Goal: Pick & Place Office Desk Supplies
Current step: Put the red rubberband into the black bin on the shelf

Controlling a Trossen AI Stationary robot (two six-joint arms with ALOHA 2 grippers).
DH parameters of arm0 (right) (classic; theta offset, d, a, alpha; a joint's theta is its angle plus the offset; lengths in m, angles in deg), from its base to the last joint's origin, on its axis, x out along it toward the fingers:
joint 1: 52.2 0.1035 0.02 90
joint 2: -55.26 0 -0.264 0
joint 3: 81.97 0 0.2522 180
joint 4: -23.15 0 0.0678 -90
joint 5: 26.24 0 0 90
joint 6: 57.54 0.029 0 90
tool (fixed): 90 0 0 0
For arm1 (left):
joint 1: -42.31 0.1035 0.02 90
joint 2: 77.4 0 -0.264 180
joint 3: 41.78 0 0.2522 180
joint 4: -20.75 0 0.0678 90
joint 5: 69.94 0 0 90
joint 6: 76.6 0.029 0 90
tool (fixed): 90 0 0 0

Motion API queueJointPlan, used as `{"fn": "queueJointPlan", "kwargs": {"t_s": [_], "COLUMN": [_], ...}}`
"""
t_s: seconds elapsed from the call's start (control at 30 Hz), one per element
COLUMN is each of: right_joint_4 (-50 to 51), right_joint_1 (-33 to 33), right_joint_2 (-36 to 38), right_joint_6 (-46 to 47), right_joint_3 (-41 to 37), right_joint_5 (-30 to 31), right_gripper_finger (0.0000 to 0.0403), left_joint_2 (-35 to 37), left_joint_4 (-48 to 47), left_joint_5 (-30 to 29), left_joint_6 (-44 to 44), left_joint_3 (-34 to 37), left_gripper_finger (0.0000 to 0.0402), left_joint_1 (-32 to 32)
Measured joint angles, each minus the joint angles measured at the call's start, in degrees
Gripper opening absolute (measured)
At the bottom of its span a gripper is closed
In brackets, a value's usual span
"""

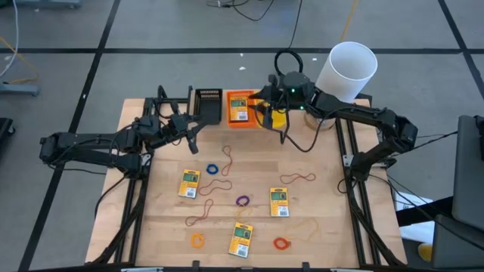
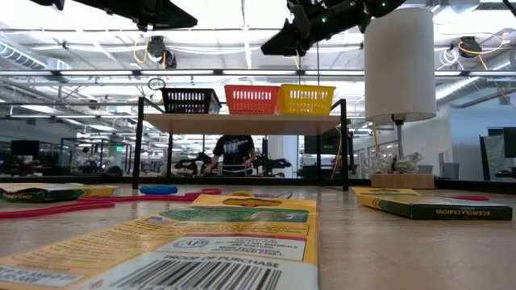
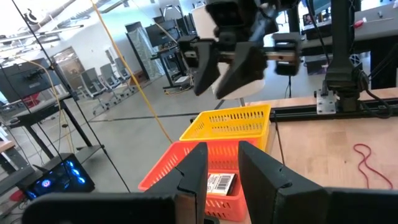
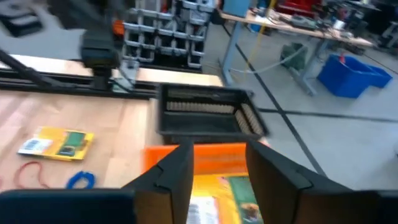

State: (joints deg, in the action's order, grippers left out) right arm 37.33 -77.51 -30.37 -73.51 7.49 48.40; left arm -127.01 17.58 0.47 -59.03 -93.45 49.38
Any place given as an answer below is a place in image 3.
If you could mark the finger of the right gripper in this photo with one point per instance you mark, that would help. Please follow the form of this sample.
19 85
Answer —
206 62
242 68

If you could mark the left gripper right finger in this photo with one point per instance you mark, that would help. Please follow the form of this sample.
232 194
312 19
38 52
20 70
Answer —
273 193

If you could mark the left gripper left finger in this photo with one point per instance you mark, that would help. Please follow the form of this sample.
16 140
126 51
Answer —
189 174

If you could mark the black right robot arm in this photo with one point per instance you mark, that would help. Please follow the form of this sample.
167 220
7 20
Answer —
342 46

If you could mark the grey office chair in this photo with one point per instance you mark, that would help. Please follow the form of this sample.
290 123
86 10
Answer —
91 81
109 73
122 67

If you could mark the black desk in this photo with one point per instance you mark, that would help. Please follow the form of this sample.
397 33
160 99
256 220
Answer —
37 109

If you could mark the orange plastic basket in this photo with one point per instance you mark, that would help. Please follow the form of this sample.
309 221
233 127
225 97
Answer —
168 168

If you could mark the yellow plastic basket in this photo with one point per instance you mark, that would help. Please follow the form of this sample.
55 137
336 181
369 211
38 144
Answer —
230 124

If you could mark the black computer tower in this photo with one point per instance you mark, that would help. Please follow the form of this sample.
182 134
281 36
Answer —
56 180

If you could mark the black monitor on stand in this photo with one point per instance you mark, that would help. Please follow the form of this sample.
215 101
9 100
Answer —
25 81

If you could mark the black metal table frame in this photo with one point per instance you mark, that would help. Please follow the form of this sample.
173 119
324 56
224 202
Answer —
295 112

